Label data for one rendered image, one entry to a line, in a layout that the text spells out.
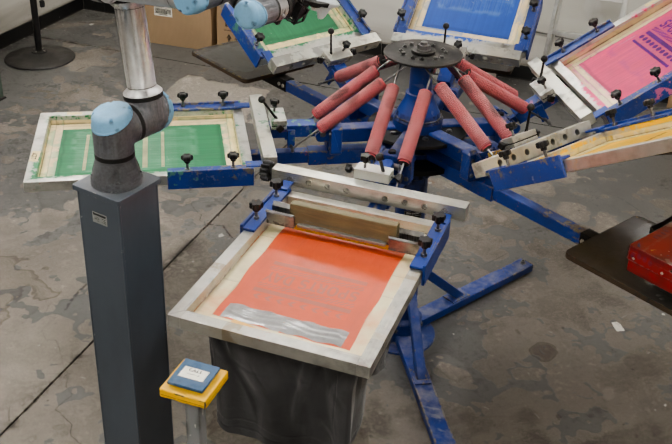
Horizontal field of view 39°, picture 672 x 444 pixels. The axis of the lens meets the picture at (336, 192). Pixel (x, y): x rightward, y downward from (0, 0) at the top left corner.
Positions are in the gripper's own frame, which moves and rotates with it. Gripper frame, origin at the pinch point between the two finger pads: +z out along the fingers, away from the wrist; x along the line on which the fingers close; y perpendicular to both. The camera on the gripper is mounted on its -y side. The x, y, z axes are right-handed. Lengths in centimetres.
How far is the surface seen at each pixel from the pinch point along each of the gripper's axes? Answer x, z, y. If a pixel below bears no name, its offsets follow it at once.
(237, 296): 33, -35, 77
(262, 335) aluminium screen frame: 49, -50, 68
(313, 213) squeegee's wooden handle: 29, 5, 66
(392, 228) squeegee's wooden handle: 52, 9, 55
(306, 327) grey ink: 56, -37, 67
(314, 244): 35, 2, 73
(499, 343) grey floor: 98, 116, 140
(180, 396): 46, -76, 76
